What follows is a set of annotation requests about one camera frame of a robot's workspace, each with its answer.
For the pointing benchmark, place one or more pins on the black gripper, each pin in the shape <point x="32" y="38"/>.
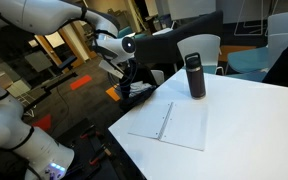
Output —
<point x="126" y="68"/>

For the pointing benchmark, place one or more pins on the white cloth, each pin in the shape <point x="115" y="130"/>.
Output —
<point x="140" y="88"/>

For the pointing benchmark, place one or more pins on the dark maroon insulated bottle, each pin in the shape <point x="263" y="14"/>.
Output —
<point x="195" y="83"/>

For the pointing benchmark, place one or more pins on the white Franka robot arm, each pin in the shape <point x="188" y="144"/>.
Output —
<point x="4" y="126"/>

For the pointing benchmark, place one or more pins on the large black open backpack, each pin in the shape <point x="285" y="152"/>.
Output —
<point x="134" y="100"/>

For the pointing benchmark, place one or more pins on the teal armchair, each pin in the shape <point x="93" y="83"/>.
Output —
<point x="125" y="31"/>

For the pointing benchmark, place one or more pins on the dark grey sofa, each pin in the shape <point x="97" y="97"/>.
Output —
<point x="170" y="43"/>

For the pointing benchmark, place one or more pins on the black metal stand bar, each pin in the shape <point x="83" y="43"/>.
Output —
<point x="50" y="87"/>

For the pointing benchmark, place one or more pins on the white whiteboard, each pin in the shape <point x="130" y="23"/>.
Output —
<point x="190" y="9"/>

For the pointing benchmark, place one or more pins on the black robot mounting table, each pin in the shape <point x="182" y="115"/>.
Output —
<point x="84" y="150"/>

